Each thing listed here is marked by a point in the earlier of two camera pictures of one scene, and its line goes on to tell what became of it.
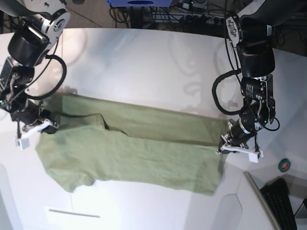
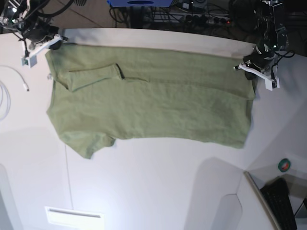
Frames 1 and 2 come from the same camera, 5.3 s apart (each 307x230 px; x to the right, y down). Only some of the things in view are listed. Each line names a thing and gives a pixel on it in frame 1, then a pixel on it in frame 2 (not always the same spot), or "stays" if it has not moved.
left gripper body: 31,115 → 39,31
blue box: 139,3 stays
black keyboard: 276,194 stays
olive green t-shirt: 107,139 → 103,92
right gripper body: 237,135 → 261,57
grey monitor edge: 258,192 stays
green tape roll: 284,165 stays
